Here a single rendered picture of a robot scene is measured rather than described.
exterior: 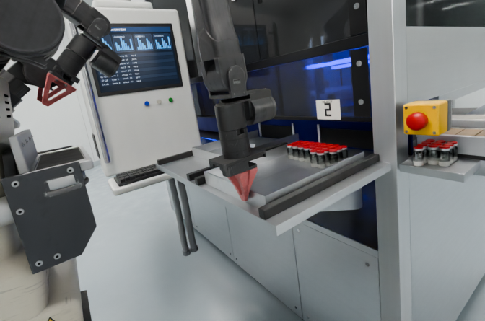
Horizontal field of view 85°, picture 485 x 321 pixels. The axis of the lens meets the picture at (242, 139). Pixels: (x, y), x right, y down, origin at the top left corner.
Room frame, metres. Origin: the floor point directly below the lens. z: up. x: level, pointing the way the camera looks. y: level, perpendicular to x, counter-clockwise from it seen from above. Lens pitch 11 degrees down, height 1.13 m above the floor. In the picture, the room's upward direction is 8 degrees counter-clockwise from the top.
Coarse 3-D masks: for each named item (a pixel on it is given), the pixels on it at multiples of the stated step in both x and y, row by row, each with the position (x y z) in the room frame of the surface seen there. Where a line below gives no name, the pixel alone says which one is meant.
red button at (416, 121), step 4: (416, 112) 0.58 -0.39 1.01; (408, 116) 0.58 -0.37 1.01; (412, 116) 0.57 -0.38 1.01; (416, 116) 0.56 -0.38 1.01; (420, 116) 0.56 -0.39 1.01; (424, 116) 0.56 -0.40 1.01; (408, 120) 0.57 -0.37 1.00; (412, 120) 0.57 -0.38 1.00; (416, 120) 0.56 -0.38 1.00; (420, 120) 0.55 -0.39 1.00; (424, 120) 0.55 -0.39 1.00; (408, 124) 0.57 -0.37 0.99; (412, 124) 0.57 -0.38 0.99; (416, 124) 0.56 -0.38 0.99; (420, 124) 0.55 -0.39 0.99; (424, 124) 0.55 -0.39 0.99; (412, 128) 0.57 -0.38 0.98; (416, 128) 0.56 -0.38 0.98; (420, 128) 0.56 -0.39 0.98
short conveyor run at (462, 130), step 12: (456, 120) 0.64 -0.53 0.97; (468, 120) 0.62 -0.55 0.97; (480, 120) 0.60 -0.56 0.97; (456, 132) 0.66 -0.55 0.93; (468, 132) 0.64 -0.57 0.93; (480, 132) 0.64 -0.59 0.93; (468, 144) 0.60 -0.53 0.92; (480, 144) 0.58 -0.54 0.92; (468, 156) 0.59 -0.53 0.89; (480, 156) 0.58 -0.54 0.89; (480, 168) 0.58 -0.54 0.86
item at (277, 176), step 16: (256, 160) 0.78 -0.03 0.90; (272, 160) 0.81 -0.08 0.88; (288, 160) 0.78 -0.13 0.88; (352, 160) 0.63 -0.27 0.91; (208, 176) 0.67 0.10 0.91; (256, 176) 0.68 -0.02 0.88; (272, 176) 0.67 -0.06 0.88; (288, 176) 0.65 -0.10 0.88; (304, 176) 0.63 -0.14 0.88; (320, 176) 0.56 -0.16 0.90; (224, 192) 0.61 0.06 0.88; (256, 192) 0.50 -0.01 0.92; (272, 192) 0.49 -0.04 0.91; (288, 192) 0.51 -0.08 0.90
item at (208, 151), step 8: (248, 136) 1.19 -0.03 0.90; (256, 136) 1.22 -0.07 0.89; (288, 136) 0.98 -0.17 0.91; (296, 136) 1.00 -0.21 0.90; (208, 144) 1.08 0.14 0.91; (216, 144) 1.10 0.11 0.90; (256, 144) 1.07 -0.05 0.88; (264, 144) 0.91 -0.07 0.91; (272, 144) 0.93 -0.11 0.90; (200, 152) 0.98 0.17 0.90; (208, 152) 0.92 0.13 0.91; (216, 152) 1.03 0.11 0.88; (208, 160) 0.93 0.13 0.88
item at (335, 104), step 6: (318, 102) 0.82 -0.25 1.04; (324, 102) 0.80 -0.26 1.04; (330, 102) 0.78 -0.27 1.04; (336, 102) 0.76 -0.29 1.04; (318, 108) 0.82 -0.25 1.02; (324, 108) 0.80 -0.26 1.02; (336, 108) 0.77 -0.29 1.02; (318, 114) 0.82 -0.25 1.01; (324, 114) 0.80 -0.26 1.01; (330, 114) 0.79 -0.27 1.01; (336, 114) 0.77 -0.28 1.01
